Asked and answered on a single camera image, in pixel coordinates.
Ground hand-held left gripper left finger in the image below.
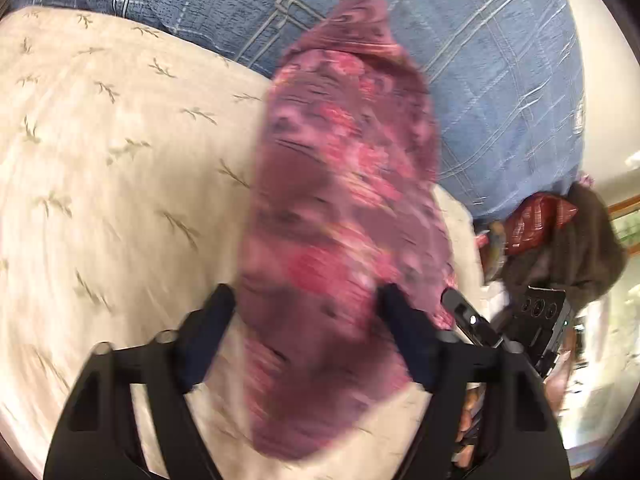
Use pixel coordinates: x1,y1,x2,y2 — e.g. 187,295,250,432
44,284,236,480

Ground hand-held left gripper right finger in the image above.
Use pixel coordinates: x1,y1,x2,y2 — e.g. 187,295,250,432
380,284,571,480

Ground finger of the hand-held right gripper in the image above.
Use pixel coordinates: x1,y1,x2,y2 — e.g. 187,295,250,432
440,287,503,348

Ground purple floral shirt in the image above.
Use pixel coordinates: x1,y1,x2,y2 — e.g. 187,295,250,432
239,0,458,461

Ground person's right hand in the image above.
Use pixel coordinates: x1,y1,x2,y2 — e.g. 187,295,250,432
452,385,485,466

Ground brown plush toy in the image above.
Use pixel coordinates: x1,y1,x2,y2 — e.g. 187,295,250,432
500,182,628,306

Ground red patterned cloth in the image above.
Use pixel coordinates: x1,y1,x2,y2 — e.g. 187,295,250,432
505,195,578,256

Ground white leaf-print bed sheet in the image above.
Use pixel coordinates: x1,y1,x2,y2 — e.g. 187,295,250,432
0,7,481,480

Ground blue plaid quilt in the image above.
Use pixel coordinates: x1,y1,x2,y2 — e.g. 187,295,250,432
10,0,586,221

